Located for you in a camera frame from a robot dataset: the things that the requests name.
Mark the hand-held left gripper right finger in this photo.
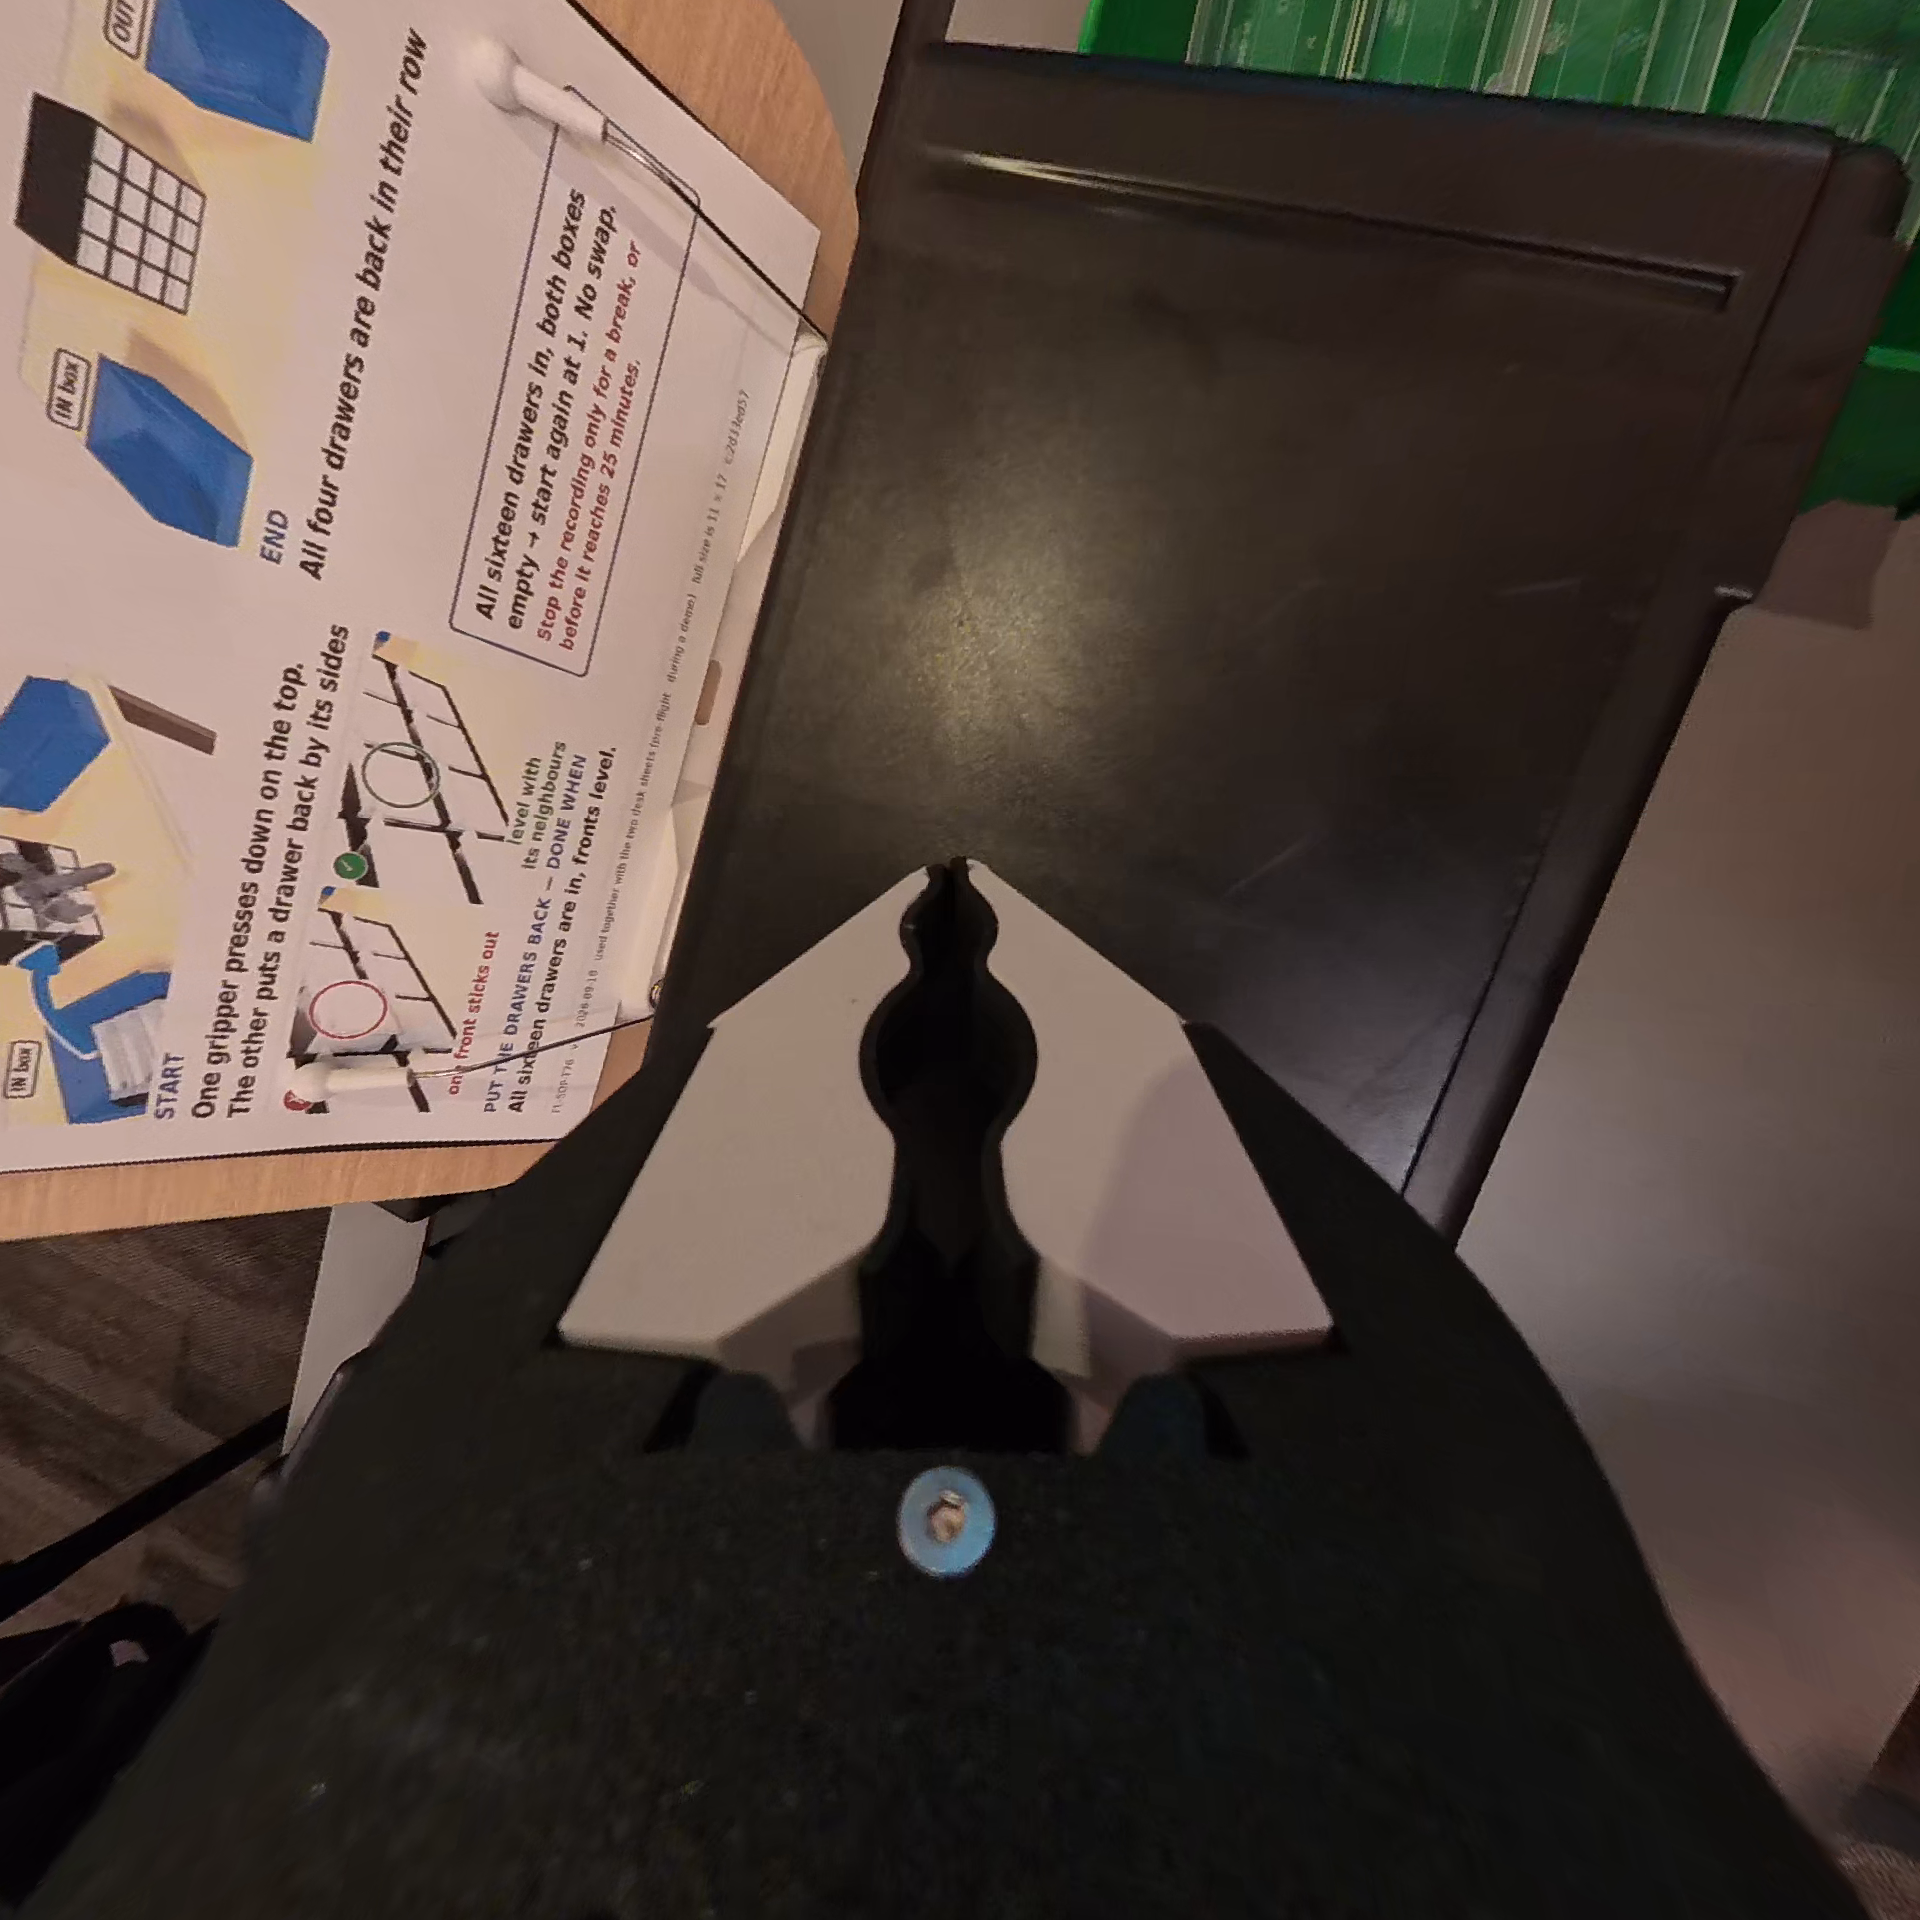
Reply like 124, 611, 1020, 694
955, 858, 1336, 1451

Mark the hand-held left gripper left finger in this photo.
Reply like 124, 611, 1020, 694
560, 862, 960, 1451

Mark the black drawer cabinet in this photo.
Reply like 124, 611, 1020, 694
652, 0, 1915, 1248

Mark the green plastic bin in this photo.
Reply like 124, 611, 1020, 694
1079, 0, 1920, 523

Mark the printed instruction sheet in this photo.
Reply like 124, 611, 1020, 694
0, 0, 827, 1177

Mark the black strap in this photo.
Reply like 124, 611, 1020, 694
0, 1401, 295, 1631

